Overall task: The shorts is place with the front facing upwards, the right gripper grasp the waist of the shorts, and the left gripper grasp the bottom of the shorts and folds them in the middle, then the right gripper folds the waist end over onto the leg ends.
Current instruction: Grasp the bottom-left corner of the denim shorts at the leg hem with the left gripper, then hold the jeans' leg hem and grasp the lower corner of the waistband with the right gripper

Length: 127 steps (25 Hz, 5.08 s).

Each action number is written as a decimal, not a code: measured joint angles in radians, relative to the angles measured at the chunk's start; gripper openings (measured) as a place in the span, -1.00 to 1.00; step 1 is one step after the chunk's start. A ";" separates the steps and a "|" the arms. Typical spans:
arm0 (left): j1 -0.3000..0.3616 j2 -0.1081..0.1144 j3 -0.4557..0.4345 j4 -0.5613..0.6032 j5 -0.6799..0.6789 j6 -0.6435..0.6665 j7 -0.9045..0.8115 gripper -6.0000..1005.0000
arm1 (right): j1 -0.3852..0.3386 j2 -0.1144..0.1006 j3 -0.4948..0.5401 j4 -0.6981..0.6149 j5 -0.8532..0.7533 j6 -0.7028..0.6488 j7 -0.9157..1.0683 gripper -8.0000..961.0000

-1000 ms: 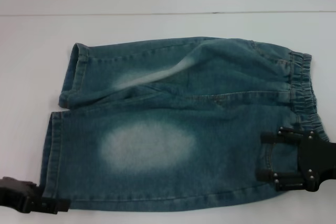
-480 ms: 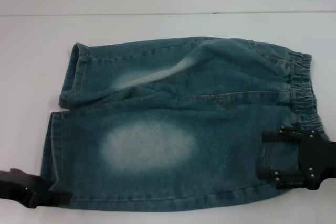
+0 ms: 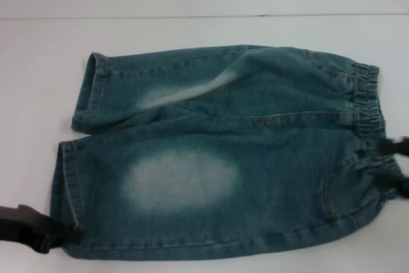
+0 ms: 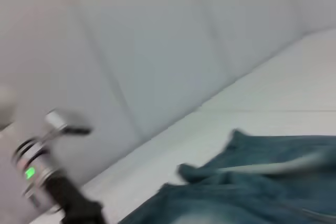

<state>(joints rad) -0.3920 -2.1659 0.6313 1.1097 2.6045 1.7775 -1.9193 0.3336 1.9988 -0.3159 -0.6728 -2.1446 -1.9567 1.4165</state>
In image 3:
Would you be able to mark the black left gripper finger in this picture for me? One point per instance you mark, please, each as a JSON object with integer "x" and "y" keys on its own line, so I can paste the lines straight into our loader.
{"x": 25, "y": 234}
{"x": 51, "y": 222}

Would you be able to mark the blue denim shorts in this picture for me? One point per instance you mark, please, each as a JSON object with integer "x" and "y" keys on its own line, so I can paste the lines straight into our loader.
{"x": 223, "y": 145}

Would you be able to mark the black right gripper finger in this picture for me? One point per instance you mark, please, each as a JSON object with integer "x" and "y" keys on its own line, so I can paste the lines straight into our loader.
{"x": 396, "y": 146}
{"x": 394, "y": 183}

